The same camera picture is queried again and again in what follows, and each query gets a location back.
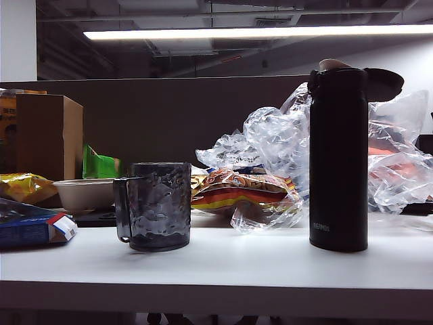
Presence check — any white paper bowl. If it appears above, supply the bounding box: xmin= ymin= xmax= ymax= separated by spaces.
xmin=53 ymin=177 xmax=116 ymax=213

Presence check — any black monitor edge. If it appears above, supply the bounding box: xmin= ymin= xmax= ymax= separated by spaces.
xmin=415 ymin=133 xmax=433 ymax=155

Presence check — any black Thermos flask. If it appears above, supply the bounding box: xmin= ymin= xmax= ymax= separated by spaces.
xmin=306 ymin=58 xmax=405 ymax=253

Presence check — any crumpled clear plastic bag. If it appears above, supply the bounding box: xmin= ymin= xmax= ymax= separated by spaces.
xmin=195 ymin=82 xmax=311 ymax=234

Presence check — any yellow printed box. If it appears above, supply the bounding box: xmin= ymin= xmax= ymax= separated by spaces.
xmin=0 ymin=88 xmax=47 ymax=143

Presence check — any flat black device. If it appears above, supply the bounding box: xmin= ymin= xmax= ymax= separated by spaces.
xmin=401 ymin=202 xmax=433 ymax=216

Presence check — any green snack packet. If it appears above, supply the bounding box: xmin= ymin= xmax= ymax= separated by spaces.
xmin=83 ymin=144 xmax=122 ymax=179

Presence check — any grey partition panel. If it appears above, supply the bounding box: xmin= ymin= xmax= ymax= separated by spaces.
xmin=0 ymin=74 xmax=311 ymax=182

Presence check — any long ceiling light strip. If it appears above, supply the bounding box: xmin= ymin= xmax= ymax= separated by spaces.
xmin=83 ymin=24 xmax=433 ymax=41

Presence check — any yellow snack bag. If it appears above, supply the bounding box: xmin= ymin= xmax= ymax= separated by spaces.
xmin=0 ymin=173 xmax=59 ymax=205

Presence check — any brown cardboard box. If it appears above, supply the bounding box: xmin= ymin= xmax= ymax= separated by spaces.
xmin=16 ymin=93 xmax=84 ymax=181

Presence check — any orange striped snack bag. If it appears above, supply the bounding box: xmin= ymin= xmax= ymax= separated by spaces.
xmin=191 ymin=167 xmax=302 ymax=217

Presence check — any dark translucent textured cup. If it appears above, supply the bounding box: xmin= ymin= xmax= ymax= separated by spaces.
xmin=112 ymin=162 xmax=193 ymax=253

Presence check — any flat black tray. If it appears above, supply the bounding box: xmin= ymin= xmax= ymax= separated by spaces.
xmin=73 ymin=206 xmax=118 ymax=228

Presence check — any blue cardboard box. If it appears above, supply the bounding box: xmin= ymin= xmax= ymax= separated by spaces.
xmin=0 ymin=197 xmax=78 ymax=250

